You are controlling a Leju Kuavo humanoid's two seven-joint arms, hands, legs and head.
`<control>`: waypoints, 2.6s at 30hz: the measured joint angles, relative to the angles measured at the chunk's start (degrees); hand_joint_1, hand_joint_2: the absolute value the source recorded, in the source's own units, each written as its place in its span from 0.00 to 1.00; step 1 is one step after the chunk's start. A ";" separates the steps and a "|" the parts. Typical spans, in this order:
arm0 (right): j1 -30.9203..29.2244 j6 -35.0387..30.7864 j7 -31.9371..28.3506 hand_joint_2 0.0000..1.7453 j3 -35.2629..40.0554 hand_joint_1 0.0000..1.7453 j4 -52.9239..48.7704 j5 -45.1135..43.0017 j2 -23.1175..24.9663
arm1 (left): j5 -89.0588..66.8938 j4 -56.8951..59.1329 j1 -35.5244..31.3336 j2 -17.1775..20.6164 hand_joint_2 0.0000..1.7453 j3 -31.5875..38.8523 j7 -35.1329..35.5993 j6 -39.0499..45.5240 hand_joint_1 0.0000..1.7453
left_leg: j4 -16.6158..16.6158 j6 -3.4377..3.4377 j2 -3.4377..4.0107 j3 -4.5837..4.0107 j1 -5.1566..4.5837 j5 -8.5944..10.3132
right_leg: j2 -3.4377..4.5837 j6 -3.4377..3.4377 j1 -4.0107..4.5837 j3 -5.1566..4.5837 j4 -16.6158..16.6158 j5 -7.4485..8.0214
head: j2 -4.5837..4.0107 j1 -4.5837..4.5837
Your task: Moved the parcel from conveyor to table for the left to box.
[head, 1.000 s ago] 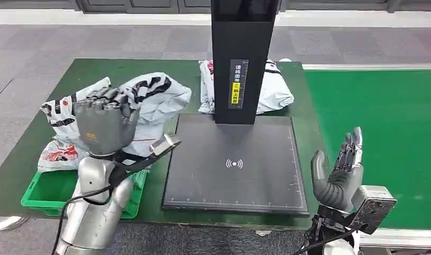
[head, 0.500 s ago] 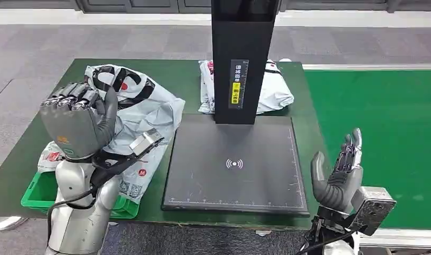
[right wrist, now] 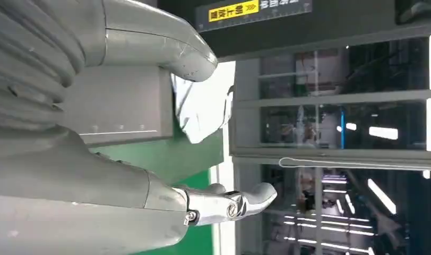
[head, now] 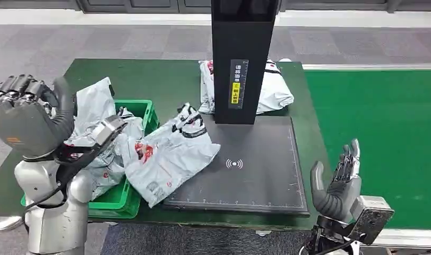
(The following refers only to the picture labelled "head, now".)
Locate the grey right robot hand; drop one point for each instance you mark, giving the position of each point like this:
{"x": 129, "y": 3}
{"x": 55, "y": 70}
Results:
{"x": 336, "y": 200}

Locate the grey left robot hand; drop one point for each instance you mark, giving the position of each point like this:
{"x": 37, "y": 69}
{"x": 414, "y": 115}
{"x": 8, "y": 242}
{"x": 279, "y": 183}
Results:
{"x": 29, "y": 126}

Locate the green plastic crate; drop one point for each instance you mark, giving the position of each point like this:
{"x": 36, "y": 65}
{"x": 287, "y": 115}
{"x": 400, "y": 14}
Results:
{"x": 113, "y": 206}

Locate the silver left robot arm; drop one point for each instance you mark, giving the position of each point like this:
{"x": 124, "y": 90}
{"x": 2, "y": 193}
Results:
{"x": 57, "y": 225}

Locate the black scanner stand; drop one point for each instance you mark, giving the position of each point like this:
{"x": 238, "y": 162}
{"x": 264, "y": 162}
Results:
{"x": 257, "y": 158}

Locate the silver round floor object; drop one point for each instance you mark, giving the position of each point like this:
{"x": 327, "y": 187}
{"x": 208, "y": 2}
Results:
{"x": 6, "y": 223}

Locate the green conveyor belt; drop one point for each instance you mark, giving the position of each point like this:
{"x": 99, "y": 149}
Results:
{"x": 384, "y": 112}

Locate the dark grey floor mat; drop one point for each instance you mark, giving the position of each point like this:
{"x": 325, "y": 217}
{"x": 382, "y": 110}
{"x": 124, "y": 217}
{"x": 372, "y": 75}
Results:
{"x": 201, "y": 243}

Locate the small white round object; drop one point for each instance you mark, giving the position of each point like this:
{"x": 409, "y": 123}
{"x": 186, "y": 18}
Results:
{"x": 285, "y": 60}

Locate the black yellow scanner label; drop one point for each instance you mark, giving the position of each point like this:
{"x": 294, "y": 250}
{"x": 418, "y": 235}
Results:
{"x": 237, "y": 84}

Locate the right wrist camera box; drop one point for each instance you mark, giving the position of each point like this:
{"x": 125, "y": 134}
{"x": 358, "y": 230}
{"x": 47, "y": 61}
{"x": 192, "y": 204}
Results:
{"x": 373, "y": 218}

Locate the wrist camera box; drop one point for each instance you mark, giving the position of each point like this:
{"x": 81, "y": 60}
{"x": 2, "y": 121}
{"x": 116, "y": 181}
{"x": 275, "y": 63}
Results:
{"x": 373, "y": 218}
{"x": 108, "y": 130}

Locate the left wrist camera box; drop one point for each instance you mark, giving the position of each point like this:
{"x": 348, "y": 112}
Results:
{"x": 108, "y": 130}

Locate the dark grey wall cabinet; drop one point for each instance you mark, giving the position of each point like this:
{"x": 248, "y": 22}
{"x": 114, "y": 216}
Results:
{"x": 148, "y": 5}

